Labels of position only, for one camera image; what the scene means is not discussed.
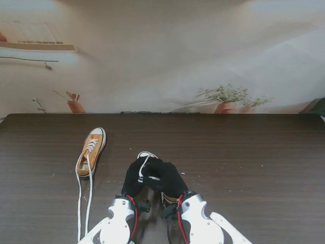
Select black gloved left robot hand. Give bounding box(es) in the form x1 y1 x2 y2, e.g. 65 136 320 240
121 157 153 199

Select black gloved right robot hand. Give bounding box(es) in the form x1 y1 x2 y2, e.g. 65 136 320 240
144 160 189 198

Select orange sneaker with loose laces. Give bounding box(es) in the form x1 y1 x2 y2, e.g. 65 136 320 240
75 138 100 242

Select green plant in terracotta pot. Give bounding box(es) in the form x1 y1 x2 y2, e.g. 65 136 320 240
197 84 275 114

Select terracotta pot with wooden utensils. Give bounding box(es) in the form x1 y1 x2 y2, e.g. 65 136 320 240
52 89 87 114

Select metal tap fixture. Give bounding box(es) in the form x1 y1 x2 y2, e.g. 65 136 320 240
32 98 48 114

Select red and black arm cables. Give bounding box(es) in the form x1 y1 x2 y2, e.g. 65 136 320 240
125 195 152 244
159 194 191 244

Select metal wall rail with hook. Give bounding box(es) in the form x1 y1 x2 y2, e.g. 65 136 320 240
0 56 59 71

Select wooden wall shelf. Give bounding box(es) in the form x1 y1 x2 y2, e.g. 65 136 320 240
0 41 79 53

